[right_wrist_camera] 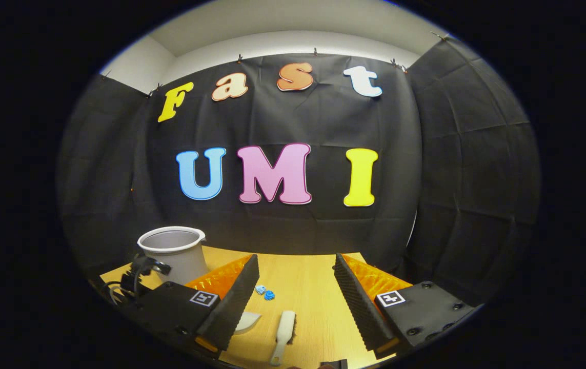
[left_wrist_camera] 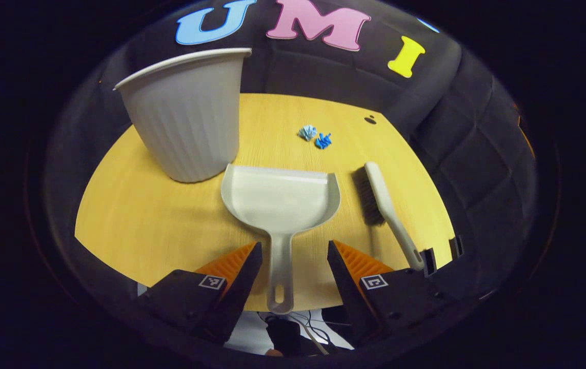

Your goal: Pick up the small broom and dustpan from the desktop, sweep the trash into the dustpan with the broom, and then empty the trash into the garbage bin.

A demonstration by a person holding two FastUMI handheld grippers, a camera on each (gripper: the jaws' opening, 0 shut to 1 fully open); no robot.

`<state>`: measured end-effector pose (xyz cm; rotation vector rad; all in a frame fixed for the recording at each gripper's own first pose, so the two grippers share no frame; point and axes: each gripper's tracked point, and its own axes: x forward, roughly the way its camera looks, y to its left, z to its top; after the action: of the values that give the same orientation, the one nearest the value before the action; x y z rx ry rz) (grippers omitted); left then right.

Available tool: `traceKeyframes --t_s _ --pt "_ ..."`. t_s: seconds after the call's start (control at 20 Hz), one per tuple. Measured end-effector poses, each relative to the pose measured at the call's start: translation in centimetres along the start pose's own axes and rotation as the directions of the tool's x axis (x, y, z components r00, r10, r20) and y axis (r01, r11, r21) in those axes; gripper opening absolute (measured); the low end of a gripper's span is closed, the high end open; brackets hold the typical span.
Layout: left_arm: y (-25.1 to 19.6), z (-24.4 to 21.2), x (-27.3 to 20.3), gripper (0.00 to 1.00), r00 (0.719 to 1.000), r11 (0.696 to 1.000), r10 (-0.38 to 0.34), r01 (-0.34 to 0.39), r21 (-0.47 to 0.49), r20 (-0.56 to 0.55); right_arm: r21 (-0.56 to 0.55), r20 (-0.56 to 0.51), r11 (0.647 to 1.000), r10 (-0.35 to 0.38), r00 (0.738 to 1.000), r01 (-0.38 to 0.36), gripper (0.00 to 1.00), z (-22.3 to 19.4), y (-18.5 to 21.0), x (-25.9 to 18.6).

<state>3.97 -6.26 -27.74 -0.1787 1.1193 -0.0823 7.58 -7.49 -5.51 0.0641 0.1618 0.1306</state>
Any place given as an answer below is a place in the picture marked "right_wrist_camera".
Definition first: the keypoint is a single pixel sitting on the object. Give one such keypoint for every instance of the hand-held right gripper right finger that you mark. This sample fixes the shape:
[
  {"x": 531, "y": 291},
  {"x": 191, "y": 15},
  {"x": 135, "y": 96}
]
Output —
[{"x": 357, "y": 302}]

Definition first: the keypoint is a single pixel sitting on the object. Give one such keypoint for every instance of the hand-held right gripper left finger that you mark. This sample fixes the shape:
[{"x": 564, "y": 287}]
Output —
[{"x": 236, "y": 302}]

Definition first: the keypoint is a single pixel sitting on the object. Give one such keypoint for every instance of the white dustpan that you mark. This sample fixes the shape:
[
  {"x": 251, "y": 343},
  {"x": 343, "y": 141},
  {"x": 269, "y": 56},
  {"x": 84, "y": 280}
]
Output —
[{"x": 246, "y": 320}]

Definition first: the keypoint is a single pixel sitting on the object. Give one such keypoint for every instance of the light blue paper ball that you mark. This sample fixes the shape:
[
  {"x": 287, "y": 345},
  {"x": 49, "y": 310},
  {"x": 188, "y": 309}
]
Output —
[{"x": 260, "y": 289}]

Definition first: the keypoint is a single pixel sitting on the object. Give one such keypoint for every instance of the dark blue paper ball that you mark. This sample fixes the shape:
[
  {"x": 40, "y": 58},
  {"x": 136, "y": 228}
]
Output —
[{"x": 269, "y": 295}]

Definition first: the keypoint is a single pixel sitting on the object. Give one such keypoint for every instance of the grey garbage bin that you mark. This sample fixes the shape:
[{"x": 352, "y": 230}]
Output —
[{"x": 190, "y": 261}]

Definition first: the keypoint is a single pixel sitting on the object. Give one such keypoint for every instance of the small white broom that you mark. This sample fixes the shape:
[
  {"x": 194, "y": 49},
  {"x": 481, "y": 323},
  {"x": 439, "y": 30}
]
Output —
[{"x": 285, "y": 328}]

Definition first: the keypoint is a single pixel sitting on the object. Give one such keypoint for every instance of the wooden desktop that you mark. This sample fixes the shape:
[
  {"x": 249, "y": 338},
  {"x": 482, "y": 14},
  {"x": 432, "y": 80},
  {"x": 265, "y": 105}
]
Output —
[{"x": 303, "y": 287}]

